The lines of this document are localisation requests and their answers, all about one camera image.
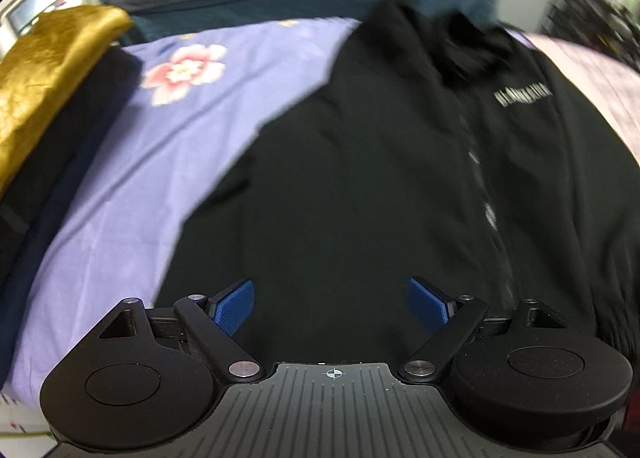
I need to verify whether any purple floral bedsheet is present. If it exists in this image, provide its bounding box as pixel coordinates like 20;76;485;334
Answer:
2;18;640;389

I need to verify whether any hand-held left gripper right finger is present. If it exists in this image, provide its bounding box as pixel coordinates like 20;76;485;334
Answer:
400;276;572;383

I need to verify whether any white appliance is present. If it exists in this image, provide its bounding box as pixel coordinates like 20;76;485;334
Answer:
0;0;76;56

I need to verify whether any gold shiny cloth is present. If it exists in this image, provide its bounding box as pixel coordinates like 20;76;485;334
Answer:
0;6;135;196

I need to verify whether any black zip jacket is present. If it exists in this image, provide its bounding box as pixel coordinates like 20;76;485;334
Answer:
159;0;640;369

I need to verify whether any dark navy cloth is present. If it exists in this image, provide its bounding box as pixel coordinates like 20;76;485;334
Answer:
0;45;146;379

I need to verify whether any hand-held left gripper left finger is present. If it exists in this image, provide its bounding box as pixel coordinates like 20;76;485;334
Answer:
97;279;264;382

